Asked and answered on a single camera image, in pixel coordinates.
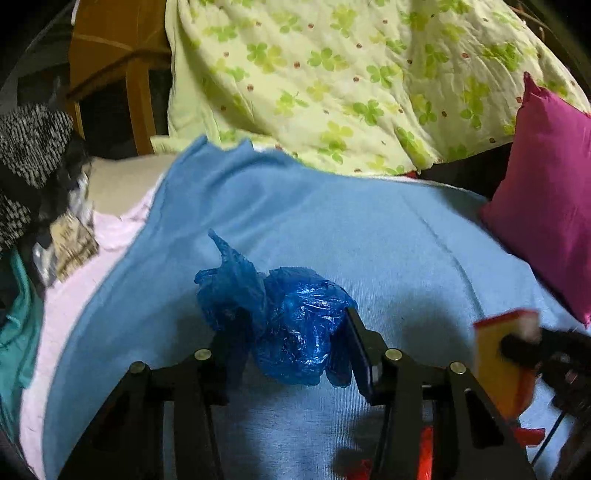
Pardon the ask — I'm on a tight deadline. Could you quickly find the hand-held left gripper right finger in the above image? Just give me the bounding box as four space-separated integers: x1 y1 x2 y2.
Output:
344 306 539 480

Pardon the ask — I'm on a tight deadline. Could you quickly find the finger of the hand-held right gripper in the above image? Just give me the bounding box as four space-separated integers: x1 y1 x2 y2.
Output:
501 331 544 368

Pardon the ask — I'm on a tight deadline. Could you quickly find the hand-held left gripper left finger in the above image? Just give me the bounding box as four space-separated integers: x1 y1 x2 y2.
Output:
58 323 247 480

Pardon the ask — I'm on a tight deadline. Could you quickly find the blue plastic bag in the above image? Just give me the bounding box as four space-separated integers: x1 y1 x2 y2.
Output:
194 228 358 388

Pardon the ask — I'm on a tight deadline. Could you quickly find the blue blanket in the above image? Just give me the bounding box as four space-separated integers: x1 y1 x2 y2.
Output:
41 136 591 480

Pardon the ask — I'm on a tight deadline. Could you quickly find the magenta pillow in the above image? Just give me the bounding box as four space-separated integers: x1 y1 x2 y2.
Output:
479 71 591 329

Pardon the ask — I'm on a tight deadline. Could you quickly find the teal cloth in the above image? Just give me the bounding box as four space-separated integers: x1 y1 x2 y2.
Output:
0 249 44 435

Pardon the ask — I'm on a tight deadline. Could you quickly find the beige patterned cloth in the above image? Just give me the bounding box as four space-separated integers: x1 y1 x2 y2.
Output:
46 210 100 282

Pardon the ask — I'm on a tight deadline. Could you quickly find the beige cushion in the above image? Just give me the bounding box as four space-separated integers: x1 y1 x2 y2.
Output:
88 154 178 217

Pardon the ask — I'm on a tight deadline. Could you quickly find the black dotted cloth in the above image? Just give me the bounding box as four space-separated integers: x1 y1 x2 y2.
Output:
0 104 77 259

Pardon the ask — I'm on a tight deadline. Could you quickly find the green clover print quilt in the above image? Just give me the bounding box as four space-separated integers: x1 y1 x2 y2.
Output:
150 0 591 178

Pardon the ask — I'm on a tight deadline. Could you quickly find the wooden chair frame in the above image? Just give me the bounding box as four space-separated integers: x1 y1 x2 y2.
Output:
67 46 174 155

